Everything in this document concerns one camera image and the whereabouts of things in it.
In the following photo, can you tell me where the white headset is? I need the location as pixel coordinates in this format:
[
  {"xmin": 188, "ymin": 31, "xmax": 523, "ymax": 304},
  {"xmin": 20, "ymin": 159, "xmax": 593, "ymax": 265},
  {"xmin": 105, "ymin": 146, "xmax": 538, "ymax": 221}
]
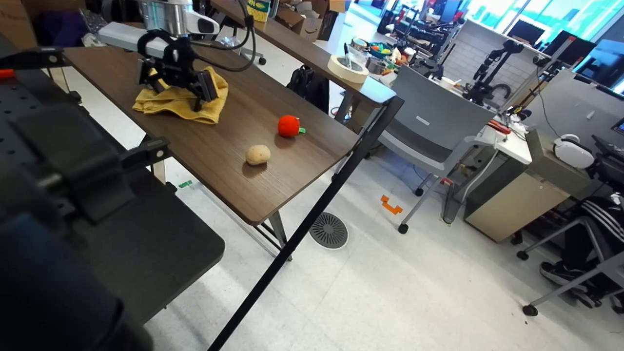
[{"xmin": 553, "ymin": 134, "xmax": 596, "ymax": 170}]

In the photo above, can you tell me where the grey wheeled chair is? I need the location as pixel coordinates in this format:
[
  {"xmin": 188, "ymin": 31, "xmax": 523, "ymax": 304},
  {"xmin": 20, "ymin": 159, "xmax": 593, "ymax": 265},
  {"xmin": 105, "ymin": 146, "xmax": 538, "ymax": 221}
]
[{"xmin": 516, "ymin": 214, "xmax": 624, "ymax": 317}]

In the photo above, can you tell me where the silver bowl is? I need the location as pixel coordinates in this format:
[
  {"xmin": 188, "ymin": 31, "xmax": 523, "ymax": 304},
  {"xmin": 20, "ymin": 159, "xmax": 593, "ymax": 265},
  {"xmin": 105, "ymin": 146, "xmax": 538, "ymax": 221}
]
[{"xmin": 364, "ymin": 56, "xmax": 389, "ymax": 75}]

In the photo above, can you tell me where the beige potato plush toy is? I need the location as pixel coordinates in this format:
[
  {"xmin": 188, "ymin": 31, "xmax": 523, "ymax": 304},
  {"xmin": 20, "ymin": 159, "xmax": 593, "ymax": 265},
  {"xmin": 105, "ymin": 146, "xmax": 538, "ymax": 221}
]
[{"xmin": 245, "ymin": 144, "xmax": 272, "ymax": 166}]

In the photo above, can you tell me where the grey partition panel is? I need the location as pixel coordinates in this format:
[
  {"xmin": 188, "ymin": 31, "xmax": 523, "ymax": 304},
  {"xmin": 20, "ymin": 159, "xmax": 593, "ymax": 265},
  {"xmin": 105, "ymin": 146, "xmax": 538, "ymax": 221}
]
[{"xmin": 524, "ymin": 68, "xmax": 624, "ymax": 149}]

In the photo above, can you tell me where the teal bowl of toy fruit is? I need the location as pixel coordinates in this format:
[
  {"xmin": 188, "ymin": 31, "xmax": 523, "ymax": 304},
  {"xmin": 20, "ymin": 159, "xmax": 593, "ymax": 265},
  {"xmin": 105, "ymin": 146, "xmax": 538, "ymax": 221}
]
[{"xmin": 368, "ymin": 42, "xmax": 396, "ymax": 59}]

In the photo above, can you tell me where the round floor drain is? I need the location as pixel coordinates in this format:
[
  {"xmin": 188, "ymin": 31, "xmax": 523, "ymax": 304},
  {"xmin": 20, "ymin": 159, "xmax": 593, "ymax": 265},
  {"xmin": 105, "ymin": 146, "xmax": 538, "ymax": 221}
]
[{"xmin": 309, "ymin": 212, "xmax": 350, "ymax": 250}]

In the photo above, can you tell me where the beige cabinet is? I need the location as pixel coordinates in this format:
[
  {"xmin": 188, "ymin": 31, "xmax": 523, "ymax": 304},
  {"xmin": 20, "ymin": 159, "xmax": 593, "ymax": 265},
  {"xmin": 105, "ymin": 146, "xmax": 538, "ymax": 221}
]
[{"xmin": 463, "ymin": 128, "xmax": 591, "ymax": 243}]

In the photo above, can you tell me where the red tomato plush toy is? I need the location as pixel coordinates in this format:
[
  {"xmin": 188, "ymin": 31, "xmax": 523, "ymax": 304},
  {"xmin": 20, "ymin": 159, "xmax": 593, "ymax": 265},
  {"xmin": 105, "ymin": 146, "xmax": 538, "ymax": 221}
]
[{"xmin": 277, "ymin": 115, "xmax": 307, "ymax": 138}]

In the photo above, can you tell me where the stack of cardboard boxes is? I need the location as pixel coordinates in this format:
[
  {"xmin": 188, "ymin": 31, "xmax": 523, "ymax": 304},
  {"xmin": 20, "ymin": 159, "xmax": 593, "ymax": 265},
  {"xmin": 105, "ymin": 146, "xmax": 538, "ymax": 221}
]
[{"xmin": 274, "ymin": 0, "xmax": 348, "ymax": 42}]

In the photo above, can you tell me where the yellow towel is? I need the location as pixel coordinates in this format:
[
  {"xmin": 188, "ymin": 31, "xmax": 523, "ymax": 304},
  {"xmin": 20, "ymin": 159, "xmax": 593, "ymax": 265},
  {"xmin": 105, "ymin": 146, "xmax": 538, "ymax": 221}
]
[{"xmin": 132, "ymin": 66, "xmax": 229, "ymax": 125}]

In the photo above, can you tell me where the person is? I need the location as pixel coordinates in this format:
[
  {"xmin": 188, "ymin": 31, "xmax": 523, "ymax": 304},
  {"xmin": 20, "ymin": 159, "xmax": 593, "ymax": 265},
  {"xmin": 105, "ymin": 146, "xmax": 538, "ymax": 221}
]
[{"xmin": 539, "ymin": 192, "xmax": 624, "ymax": 311}]

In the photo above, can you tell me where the long brown table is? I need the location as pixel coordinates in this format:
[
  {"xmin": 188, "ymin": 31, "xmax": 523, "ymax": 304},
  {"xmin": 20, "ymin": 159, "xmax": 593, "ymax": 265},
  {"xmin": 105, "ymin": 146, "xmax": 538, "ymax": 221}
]
[{"xmin": 210, "ymin": 0, "xmax": 405, "ymax": 133}]

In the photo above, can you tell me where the roll of masking tape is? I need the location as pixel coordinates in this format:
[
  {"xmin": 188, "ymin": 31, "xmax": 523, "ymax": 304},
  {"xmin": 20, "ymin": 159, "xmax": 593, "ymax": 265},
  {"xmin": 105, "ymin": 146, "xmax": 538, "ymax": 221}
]
[{"xmin": 327, "ymin": 54, "xmax": 370, "ymax": 84}]

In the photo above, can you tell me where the black clamp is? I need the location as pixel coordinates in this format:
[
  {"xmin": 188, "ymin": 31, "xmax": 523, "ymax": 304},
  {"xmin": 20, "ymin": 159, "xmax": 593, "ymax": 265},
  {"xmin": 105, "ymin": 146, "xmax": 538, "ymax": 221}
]
[
  {"xmin": 0, "ymin": 46, "xmax": 75, "ymax": 81},
  {"xmin": 117, "ymin": 137, "xmax": 171, "ymax": 172}
]

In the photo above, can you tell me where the row of monitors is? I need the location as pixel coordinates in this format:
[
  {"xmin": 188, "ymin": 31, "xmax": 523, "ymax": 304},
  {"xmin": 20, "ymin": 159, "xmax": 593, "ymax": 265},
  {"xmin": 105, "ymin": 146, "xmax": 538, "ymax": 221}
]
[{"xmin": 506, "ymin": 19, "xmax": 624, "ymax": 96}]

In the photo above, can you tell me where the grey flat box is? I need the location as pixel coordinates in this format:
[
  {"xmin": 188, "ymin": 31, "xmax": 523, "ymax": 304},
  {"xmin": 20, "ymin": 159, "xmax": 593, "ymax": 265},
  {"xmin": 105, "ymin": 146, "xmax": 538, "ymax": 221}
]
[{"xmin": 97, "ymin": 21, "xmax": 169, "ymax": 60}]

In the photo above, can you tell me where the orange tape mark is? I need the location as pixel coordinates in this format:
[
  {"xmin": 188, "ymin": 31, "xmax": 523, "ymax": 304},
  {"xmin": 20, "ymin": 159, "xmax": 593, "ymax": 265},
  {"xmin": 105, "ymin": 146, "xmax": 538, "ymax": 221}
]
[{"xmin": 380, "ymin": 195, "xmax": 404, "ymax": 216}]

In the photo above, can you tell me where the black backpack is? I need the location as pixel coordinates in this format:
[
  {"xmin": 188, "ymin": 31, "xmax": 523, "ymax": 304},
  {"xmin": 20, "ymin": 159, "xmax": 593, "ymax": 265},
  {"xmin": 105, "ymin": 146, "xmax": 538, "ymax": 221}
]
[{"xmin": 286, "ymin": 64, "xmax": 331, "ymax": 115}]

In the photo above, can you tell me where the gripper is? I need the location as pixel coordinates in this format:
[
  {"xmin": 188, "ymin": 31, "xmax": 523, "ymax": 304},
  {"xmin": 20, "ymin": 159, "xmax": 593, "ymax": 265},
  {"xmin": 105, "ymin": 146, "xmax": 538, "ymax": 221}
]
[{"xmin": 138, "ymin": 36, "xmax": 219, "ymax": 113}]

